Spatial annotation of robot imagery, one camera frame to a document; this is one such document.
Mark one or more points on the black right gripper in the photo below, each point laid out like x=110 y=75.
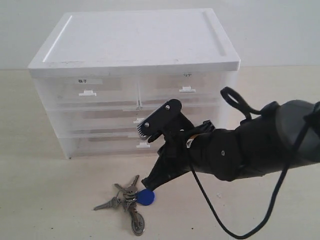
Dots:
x=181 y=152

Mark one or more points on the key bunch with blue tag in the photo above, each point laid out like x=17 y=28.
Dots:
x=128 y=197

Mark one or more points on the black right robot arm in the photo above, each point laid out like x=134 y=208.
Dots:
x=286 y=134

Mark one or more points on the top right small drawer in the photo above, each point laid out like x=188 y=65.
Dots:
x=191 y=88

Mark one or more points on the small drawer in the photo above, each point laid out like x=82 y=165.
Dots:
x=104 y=89
x=191 y=88

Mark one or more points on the white translucent drawer cabinet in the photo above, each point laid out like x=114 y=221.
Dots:
x=132 y=44

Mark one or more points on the top left small drawer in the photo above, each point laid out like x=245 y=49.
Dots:
x=104 y=89

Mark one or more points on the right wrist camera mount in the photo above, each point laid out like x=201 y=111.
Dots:
x=168 y=117

